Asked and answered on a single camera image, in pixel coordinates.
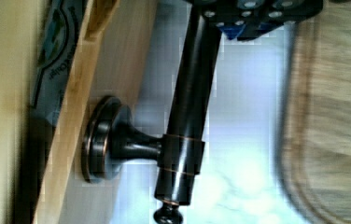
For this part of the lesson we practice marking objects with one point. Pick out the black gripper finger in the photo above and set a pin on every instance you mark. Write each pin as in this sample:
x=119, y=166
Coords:
x=246, y=20

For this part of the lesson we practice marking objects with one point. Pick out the bamboo drawer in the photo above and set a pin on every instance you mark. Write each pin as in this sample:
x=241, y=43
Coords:
x=110, y=59

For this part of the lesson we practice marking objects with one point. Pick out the dark bronze drawer handle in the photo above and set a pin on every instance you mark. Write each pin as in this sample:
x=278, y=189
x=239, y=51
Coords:
x=111, y=140

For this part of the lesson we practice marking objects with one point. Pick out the snack packet in drawer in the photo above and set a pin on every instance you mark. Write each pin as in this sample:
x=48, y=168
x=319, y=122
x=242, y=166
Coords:
x=55, y=56

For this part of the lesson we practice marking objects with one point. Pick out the brown wooden tray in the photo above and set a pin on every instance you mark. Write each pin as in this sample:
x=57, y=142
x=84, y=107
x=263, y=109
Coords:
x=314, y=162

